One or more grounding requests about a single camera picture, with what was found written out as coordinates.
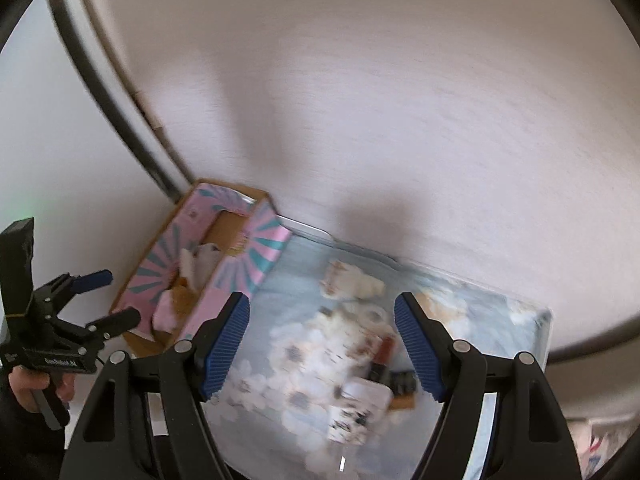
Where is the red card packet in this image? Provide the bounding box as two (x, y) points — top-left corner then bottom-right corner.
(372, 335), (396, 366)

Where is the white earphone case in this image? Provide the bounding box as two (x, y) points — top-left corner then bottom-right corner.
(342, 377), (394, 413)

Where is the white tissue packet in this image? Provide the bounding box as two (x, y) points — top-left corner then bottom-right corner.
(326, 401), (381, 445)

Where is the white floral sock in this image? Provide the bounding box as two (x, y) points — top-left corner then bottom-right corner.
(320, 259), (385, 301)

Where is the black round jar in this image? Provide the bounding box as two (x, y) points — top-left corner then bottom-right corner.
(366, 363), (418, 396)

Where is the white tape roll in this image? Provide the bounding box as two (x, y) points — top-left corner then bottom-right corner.
(358, 304), (388, 326)

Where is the person's left hand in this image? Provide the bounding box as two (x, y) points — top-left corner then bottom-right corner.
(9, 366), (76, 413)

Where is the pink teal cardboard box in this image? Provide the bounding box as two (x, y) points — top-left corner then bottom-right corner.
(112, 180), (291, 358)

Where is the black cable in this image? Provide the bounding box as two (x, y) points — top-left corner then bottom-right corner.
(44, 0), (189, 204)

